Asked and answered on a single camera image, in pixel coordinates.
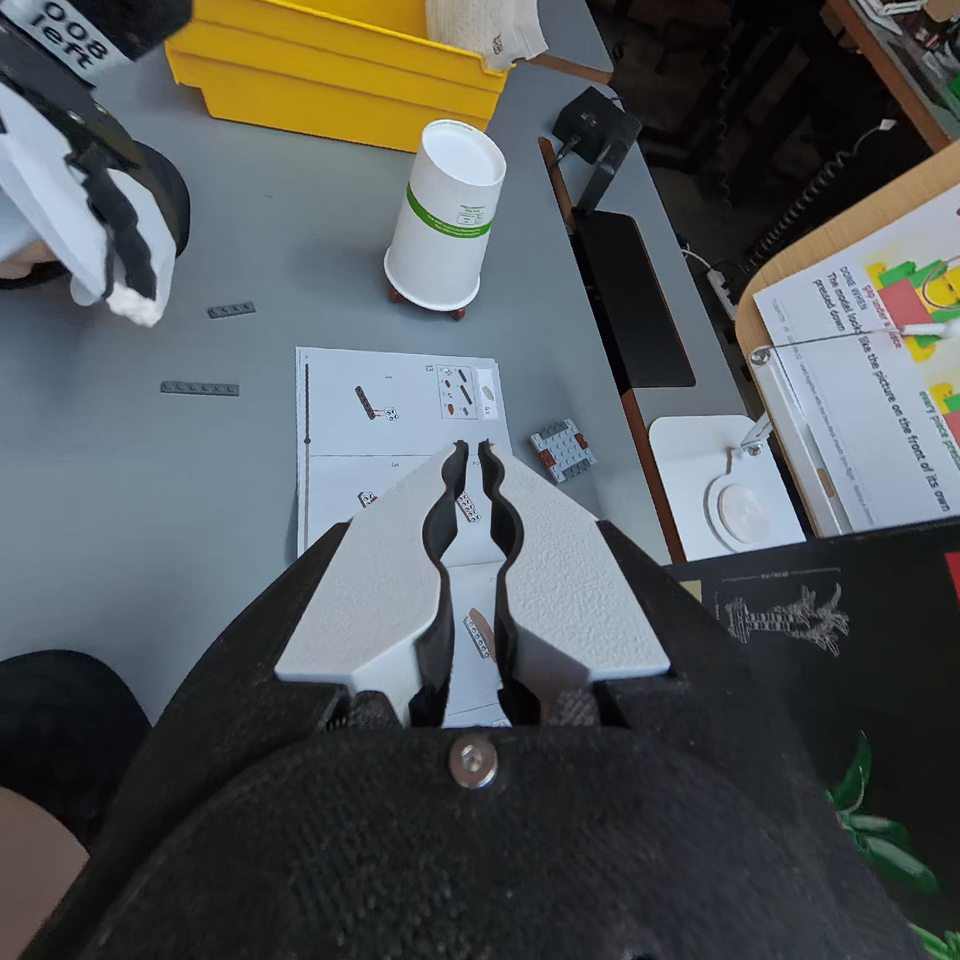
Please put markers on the white paper cup green band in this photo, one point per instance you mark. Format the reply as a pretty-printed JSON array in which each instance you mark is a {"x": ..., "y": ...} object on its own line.
[{"x": 439, "y": 240}]

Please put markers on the long dark grey lego plate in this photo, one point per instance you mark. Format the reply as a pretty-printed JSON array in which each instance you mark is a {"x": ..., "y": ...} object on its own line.
[{"x": 199, "y": 388}]

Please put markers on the printed instruction sheet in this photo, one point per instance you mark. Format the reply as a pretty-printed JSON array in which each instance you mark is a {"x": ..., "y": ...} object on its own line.
[{"x": 885, "y": 420}]

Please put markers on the black stand post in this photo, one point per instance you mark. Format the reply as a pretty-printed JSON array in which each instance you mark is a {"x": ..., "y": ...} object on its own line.
[{"x": 611, "y": 169}]

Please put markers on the black flat mat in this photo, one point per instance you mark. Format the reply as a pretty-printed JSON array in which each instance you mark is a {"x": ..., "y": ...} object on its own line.
[{"x": 637, "y": 300}]

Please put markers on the small black box device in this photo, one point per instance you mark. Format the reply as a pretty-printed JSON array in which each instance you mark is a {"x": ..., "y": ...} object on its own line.
[{"x": 589, "y": 116}]

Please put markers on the grey and brown lego assembly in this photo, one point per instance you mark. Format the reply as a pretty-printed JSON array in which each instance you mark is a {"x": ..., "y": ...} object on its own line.
[{"x": 562, "y": 448}]

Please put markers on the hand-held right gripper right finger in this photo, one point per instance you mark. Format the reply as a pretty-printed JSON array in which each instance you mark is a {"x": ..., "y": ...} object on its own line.
[{"x": 577, "y": 585}]

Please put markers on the short dark grey lego plate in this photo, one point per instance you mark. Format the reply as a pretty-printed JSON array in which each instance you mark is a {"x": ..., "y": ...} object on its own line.
[{"x": 231, "y": 310}]

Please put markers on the person's leg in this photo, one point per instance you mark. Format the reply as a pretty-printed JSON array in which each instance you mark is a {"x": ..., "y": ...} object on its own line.
[{"x": 30, "y": 885}]

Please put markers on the black lego box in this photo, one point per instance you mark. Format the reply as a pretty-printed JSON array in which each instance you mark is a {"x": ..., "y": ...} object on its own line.
[{"x": 787, "y": 675}]

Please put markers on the white power strip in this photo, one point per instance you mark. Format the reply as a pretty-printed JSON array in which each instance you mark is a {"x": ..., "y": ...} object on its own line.
[{"x": 722, "y": 291}]

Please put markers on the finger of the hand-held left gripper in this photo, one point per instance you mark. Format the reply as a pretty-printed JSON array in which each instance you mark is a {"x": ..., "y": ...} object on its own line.
[
  {"x": 45, "y": 187},
  {"x": 150, "y": 232}
]

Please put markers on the lego instruction booklet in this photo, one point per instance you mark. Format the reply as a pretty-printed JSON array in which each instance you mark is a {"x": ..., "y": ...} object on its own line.
[{"x": 405, "y": 405}]

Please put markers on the stacked yellow plastic bins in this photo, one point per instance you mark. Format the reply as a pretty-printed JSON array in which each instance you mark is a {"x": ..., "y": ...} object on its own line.
[{"x": 322, "y": 82}]

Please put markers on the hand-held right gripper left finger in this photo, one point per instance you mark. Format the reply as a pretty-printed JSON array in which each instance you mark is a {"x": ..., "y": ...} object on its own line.
[{"x": 375, "y": 600}]

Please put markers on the white cloth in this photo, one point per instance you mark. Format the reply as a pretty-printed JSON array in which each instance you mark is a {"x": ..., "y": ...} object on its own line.
[{"x": 487, "y": 30}]

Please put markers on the wooden workbench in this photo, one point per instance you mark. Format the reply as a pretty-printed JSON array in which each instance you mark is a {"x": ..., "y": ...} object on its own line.
[{"x": 885, "y": 67}]

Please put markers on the person's black shorts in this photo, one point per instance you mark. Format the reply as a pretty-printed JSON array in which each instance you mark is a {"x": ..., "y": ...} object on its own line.
[{"x": 60, "y": 720}]

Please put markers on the white stand base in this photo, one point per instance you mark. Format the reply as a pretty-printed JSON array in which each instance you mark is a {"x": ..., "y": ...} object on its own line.
[{"x": 690, "y": 465}]

